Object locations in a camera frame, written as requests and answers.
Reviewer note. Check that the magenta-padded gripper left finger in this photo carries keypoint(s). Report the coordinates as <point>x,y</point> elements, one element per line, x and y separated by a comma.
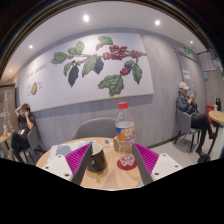
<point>76,159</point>

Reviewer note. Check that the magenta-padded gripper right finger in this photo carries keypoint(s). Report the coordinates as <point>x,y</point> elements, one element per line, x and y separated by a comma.
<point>148,159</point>

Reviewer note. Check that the clear red-capped drink bottle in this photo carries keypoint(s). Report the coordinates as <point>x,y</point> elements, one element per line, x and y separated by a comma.
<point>125,133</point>

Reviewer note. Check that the white printed paper sheet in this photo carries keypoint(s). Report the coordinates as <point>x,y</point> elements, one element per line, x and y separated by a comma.
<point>63,150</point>

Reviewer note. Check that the dark glossy mug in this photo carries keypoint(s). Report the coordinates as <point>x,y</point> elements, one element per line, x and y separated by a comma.
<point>98,160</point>

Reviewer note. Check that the flat round red coaster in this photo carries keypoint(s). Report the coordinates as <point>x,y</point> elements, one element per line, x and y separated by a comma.
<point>121,166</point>

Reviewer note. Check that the grey upholstered chair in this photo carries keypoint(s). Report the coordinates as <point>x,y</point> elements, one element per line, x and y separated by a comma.
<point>95,128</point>

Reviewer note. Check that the grey chair with black legs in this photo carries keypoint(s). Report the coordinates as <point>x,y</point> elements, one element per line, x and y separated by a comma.
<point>183,123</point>
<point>33,140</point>

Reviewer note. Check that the person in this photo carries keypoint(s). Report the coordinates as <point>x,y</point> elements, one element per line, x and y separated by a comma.
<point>23,126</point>
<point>186,105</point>

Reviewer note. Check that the small round wooden table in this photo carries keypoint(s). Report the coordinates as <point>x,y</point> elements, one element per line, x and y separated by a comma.
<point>5,137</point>
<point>218,116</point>

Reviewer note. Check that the red bin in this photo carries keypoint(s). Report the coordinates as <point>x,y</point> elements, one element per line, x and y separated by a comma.
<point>210,111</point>

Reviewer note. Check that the grey door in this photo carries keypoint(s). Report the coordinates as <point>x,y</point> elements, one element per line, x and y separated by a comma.
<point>186,66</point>

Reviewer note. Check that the green exit sign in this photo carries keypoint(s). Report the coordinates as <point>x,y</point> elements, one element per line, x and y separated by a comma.
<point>187,50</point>

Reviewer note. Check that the recessed ceiling lights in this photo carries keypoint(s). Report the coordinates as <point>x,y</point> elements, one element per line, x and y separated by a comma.
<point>86,18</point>

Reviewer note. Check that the coffee plant wall mural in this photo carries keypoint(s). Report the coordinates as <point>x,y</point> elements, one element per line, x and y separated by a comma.
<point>50,83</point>

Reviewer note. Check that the wall notice board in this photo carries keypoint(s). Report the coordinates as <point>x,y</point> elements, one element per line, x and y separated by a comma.
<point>206,61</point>

